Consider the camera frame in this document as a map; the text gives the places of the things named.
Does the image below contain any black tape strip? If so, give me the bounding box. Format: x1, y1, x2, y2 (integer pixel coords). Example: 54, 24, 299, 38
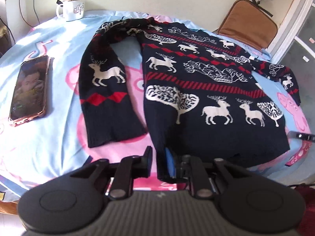
248, 0, 274, 18

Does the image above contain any light blue cartoon printed blanket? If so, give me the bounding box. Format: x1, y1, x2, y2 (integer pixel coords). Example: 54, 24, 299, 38
0, 10, 312, 197

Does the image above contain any brown seat cushion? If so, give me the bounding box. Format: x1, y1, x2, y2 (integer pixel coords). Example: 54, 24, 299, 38
217, 0, 278, 50

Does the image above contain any black cable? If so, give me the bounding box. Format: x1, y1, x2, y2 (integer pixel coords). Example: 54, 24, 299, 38
19, 0, 41, 28

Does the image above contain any smartphone in rose gold case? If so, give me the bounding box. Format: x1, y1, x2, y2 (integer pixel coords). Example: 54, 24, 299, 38
8, 55, 51, 127

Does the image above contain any navy reindeer pattern sweater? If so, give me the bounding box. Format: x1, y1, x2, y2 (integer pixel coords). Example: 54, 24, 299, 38
78, 17, 302, 183

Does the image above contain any white enamel mug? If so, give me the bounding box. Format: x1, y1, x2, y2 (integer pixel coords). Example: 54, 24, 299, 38
56, 0, 86, 22

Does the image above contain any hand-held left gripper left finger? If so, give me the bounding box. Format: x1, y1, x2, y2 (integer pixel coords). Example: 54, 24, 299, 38
70, 146, 153, 201

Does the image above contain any white door frame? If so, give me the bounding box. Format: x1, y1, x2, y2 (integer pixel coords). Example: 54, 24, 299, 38
267, 0, 315, 63

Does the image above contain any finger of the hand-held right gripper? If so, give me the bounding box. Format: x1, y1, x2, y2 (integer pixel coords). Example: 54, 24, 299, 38
288, 131, 315, 142

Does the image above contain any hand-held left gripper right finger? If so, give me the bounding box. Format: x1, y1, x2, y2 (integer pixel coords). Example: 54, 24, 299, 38
162, 147, 246, 199

